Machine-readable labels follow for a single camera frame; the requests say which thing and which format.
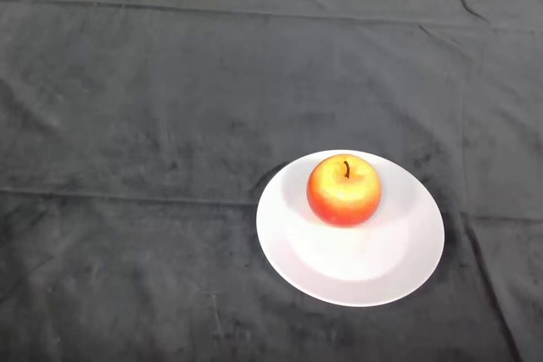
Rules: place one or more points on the red yellow apple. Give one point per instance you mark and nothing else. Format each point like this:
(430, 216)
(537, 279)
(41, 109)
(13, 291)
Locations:
(344, 192)

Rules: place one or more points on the white round plate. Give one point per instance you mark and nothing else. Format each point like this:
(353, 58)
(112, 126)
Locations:
(360, 260)

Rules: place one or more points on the black cloth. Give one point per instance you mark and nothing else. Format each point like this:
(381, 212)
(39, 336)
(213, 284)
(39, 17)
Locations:
(212, 82)

